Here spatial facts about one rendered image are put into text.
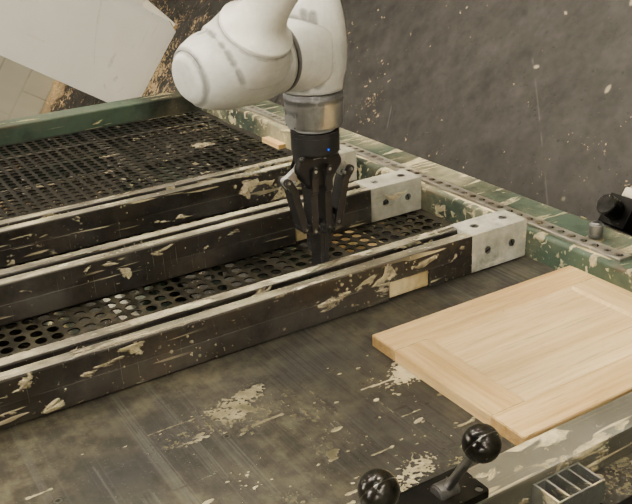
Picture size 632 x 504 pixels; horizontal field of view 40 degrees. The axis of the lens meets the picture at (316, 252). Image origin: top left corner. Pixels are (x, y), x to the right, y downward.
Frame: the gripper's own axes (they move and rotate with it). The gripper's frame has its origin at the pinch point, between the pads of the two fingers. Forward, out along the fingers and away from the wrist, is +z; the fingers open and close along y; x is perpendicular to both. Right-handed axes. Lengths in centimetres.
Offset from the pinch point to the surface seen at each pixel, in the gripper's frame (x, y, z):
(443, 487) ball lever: 55, 20, 3
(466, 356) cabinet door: 30.6, -4.7, 6.9
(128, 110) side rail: -130, -16, 5
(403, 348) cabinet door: 24.0, 1.4, 6.6
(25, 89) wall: -525, -78, 78
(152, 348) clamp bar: 8.0, 32.5, 3.6
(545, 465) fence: 56, 6, 4
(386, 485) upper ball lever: 61, 31, -7
